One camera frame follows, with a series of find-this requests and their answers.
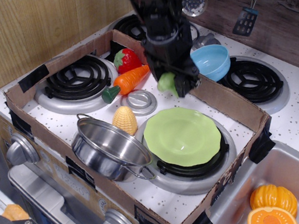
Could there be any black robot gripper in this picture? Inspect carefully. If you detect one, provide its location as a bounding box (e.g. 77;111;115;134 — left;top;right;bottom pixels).
142;15;202;98

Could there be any green toy broccoli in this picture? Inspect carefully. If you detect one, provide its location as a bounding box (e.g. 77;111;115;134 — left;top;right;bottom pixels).
157;72;178;97

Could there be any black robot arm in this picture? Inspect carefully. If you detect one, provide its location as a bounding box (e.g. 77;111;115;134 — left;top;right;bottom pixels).
130;0;200;98

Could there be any stainless steel pot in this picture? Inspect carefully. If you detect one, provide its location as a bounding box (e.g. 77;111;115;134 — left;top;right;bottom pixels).
71;113;156;182

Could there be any silver centre stove knob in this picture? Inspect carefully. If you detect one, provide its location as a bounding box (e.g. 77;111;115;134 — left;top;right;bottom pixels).
121;89;157;116

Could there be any silver stove knob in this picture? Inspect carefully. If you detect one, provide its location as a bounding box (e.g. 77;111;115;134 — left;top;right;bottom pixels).
121;89;157;116
192;33;221;51

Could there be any silver back stove knob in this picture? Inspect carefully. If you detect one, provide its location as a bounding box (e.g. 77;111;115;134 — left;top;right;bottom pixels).
192;33;221;51

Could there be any light blue plastic bowl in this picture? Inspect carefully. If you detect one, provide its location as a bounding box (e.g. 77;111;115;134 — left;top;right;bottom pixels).
190;44;231;82

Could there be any orange toy carrot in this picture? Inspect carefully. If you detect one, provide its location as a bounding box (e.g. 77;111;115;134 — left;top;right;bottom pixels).
102;65;150;104

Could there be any red toy strawberry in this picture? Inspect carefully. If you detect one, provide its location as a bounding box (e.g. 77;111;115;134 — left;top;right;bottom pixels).
114;48;142;74

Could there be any light green plastic plate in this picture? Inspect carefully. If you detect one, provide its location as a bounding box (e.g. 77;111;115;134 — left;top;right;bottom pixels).
143;107;222;167

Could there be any yellow toy corn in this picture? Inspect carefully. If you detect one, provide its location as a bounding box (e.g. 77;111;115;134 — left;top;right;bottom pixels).
112;106;138;135

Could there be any back left black burner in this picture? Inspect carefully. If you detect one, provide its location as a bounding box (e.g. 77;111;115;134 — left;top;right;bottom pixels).
113;14;146;41

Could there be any black burner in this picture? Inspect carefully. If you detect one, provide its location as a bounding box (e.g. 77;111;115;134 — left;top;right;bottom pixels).
113;14;146;41
44;55;112;101
151;129;229;179
219;57;284;104

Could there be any hanging silver strainer ladle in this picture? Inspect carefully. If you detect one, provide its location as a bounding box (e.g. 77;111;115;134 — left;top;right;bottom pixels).
182;0;208;17

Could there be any front left black burner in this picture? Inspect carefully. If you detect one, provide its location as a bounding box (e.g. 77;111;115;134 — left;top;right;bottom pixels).
44;55;112;101

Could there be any back right black burner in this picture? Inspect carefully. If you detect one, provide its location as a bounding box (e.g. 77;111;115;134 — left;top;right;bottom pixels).
219;57;284;104

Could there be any hanging silver slotted spatula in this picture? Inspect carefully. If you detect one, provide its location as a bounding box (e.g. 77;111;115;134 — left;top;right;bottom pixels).
232;0;259;37

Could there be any front right black burner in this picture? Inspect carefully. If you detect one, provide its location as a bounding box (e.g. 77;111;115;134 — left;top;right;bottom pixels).
151;129;229;179

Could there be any brown cardboard fence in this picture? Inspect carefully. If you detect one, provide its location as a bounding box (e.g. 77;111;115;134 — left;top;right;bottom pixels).
5;30;271;224

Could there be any silver toy sink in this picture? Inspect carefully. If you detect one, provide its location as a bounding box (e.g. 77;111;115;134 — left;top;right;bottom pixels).
209;142;299;224

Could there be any orange toy pumpkin half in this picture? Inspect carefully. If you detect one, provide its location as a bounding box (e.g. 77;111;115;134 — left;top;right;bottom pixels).
249;184;298;218

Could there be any left silver oven knob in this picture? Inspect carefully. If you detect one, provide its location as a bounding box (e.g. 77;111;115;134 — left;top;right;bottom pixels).
6;133;40;166

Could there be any orange toy below stove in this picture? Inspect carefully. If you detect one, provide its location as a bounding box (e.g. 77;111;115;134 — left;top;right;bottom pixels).
2;204;30;221

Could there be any silver oven door handle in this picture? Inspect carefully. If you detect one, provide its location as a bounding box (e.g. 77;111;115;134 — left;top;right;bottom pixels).
8;164;102;224

